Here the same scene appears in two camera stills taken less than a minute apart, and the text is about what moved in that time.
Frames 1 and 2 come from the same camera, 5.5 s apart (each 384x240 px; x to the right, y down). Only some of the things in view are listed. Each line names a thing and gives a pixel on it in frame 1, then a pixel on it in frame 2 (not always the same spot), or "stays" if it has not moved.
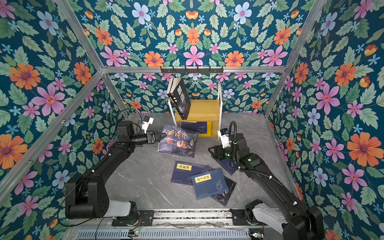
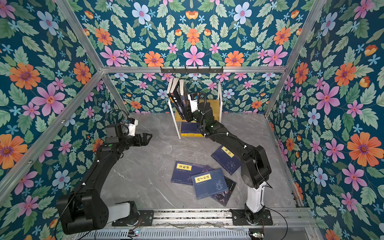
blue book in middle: x=183 y=172 stays
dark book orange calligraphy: x=178 y=141 -> x=184 y=97
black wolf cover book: x=179 y=95 stays
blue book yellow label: x=209 y=183 stays
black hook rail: x=191 y=71 stays
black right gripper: x=218 y=150 -> x=189 y=115
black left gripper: x=151 y=137 -> x=144 y=141
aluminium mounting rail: x=165 y=219 stays
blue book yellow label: x=200 y=127 stays
